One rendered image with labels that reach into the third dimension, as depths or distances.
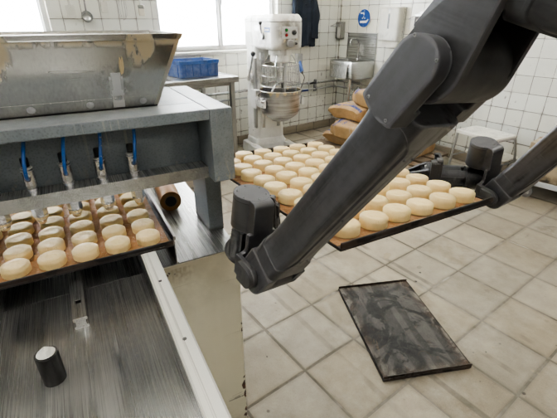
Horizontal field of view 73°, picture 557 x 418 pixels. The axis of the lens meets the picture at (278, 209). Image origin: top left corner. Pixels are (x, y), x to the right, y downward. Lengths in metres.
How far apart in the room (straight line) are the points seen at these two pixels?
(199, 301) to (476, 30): 0.85
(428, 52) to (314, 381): 1.55
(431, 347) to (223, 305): 1.17
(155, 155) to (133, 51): 0.22
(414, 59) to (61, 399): 0.64
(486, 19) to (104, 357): 0.68
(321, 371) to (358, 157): 1.46
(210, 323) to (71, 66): 0.67
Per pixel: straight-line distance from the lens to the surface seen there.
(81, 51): 0.78
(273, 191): 0.80
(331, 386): 1.73
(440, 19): 0.31
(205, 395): 0.56
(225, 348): 1.14
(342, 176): 0.39
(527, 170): 0.92
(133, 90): 0.84
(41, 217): 0.87
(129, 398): 0.67
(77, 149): 0.86
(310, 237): 0.45
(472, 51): 0.30
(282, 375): 1.75
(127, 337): 0.75
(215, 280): 0.97
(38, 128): 0.77
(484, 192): 0.97
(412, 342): 1.94
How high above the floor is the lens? 1.34
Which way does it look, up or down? 26 degrees down
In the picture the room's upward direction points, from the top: straight up
